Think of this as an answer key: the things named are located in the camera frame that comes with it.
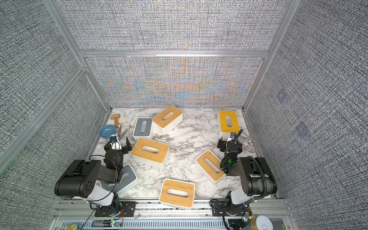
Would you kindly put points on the bamboo lid tissue box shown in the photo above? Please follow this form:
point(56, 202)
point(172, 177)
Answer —
point(178, 194)
point(167, 119)
point(209, 165)
point(151, 152)

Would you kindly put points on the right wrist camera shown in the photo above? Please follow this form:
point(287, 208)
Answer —
point(234, 136)

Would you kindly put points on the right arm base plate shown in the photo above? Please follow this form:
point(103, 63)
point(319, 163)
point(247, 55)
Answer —
point(220, 206)

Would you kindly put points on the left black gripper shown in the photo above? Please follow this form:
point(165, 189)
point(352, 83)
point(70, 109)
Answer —
point(128, 145)

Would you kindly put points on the grey lid tissue box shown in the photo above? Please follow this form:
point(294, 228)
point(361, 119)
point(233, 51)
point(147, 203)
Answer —
point(128, 180)
point(143, 128)

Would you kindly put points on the back grey lid tissue box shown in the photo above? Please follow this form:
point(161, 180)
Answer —
point(143, 128)

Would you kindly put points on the brass round object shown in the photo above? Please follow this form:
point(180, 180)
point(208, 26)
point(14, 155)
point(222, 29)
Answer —
point(74, 226)

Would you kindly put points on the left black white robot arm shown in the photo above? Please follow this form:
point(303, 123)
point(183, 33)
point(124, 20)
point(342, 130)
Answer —
point(96, 180)

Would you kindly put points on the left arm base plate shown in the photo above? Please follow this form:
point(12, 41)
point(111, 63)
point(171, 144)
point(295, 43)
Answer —
point(120, 209)

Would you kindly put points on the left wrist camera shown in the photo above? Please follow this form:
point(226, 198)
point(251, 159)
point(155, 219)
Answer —
point(114, 143)

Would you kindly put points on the blue bowl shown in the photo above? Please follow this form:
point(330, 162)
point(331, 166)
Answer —
point(107, 131)

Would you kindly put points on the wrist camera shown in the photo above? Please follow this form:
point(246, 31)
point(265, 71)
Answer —
point(234, 136)
point(114, 143)

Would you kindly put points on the front grey lid tissue box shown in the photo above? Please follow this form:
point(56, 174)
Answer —
point(128, 180)

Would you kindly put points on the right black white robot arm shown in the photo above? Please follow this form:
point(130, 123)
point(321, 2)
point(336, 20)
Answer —
point(257, 180)

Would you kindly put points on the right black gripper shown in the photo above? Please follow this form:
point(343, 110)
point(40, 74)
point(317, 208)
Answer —
point(223, 144)

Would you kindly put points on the white spatula metal handle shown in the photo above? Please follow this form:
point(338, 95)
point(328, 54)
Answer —
point(122, 133)

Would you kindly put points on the yellow lid tissue box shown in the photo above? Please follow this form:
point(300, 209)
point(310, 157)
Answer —
point(227, 123)

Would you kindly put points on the aluminium front rail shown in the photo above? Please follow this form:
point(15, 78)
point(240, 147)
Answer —
point(140, 214)

